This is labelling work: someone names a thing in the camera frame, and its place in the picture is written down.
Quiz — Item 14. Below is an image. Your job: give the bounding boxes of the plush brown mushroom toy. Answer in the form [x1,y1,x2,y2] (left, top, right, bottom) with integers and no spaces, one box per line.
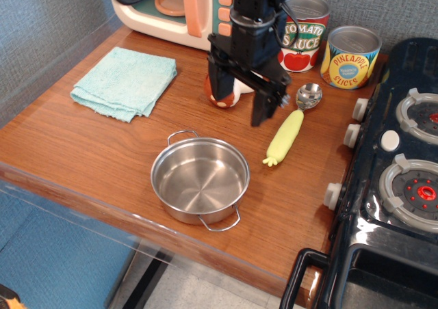
[204,75,254,109]

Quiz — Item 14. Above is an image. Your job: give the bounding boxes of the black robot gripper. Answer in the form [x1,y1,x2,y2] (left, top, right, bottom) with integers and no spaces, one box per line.
[208,13,290,126]

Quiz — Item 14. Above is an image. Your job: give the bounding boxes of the light blue folded cloth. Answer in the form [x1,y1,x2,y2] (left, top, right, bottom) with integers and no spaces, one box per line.
[70,47,177,123]

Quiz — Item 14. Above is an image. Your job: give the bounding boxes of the spoon with yellow-green handle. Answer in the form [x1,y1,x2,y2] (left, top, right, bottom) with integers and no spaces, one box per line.
[262,83,322,167]

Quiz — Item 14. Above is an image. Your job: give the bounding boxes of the toy microwave teal and cream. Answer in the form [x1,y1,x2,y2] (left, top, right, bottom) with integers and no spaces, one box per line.
[112,0,233,51]

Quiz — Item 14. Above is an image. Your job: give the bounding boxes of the dark blue toy stove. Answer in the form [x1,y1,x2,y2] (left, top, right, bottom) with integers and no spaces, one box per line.
[281,38,437,308]

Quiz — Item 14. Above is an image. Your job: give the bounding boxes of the tomato sauce can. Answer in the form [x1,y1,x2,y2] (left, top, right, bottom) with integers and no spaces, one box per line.
[278,0,331,72]

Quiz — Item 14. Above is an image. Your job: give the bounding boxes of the black table leg frame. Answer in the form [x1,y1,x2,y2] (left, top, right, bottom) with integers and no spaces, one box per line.
[109,251,172,308]

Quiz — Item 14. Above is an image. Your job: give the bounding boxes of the pineapple slices can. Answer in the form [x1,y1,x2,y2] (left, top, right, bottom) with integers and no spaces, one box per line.
[320,25,382,90]

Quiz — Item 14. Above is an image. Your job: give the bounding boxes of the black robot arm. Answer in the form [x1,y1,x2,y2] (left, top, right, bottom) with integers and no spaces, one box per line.
[208,0,292,126]

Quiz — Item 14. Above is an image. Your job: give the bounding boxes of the stainless steel pot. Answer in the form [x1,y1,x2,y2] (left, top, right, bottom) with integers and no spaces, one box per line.
[151,130,250,232]

